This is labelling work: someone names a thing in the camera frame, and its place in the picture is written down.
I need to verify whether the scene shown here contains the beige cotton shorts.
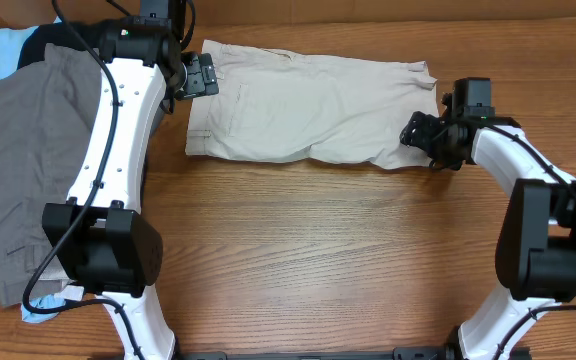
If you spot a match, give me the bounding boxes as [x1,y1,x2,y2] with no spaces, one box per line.
[186,40,438,170]

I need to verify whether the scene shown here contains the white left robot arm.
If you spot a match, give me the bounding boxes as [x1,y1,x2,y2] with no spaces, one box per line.
[29,1,219,360]

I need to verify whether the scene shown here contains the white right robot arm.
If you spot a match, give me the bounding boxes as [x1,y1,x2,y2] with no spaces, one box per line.
[392,77,576,360]

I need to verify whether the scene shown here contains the black folded garment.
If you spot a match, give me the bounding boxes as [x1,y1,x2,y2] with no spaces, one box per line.
[0,20,114,311]

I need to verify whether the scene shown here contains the grey folded shorts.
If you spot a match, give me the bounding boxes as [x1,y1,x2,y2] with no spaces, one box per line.
[0,42,104,309]

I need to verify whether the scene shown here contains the light blue garment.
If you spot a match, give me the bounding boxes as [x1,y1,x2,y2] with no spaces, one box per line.
[0,26,67,324]

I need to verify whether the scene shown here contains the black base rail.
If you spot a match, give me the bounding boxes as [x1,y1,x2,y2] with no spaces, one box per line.
[87,344,534,360]

